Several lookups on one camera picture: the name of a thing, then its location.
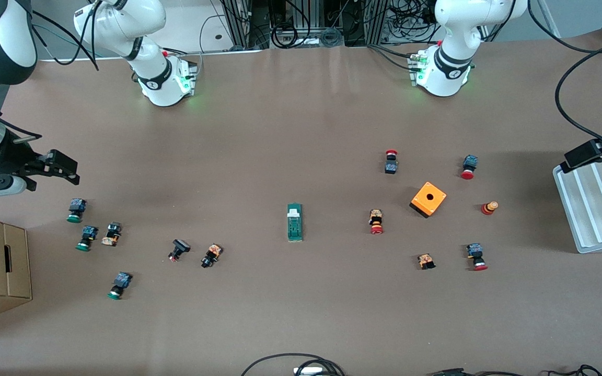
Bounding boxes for black selector switch orange block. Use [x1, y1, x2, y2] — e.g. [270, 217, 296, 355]
[201, 243, 223, 269]
[101, 222, 122, 247]

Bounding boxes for black looped cable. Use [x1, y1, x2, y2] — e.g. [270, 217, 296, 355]
[241, 354, 346, 376]

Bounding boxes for green load switch white handle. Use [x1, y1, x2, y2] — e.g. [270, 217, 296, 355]
[286, 203, 305, 242]

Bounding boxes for white ribbed plastic tray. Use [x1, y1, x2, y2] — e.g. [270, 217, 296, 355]
[553, 157, 602, 254]

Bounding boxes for white board panel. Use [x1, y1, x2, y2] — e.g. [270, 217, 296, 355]
[164, 0, 265, 53]

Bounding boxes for black cable coil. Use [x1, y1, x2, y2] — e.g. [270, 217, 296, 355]
[321, 27, 343, 48]
[272, 23, 297, 49]

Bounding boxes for black curly cable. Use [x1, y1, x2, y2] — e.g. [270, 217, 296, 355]
[547, 365, 602, 376]

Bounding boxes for orange button enclosure box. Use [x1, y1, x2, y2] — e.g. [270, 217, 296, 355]
[410, 182, 447, 219]

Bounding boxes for black square pushbutton red terminals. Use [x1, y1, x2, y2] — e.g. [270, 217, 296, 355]
[168, 239, 191, 262]

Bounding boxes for red mushroom pushbutton blue block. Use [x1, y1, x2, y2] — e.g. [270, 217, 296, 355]
[466, 243, 489, 272]
[460, 155, 479, 180]

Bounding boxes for black flat cable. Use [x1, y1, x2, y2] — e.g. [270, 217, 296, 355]
[426, 368, 524, 376]

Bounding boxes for tangled black cable bundle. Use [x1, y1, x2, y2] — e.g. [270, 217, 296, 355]
[385, 0, 440, 43]

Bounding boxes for aluminium frame rack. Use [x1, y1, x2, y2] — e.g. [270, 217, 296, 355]
[222, 0, 385, 49]

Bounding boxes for green mushroom pushbutton blue block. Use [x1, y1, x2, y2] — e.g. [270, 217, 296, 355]
[76, 226, 99, 252]
[107, 272, 133, 300]
[67, 198, 88, 224]

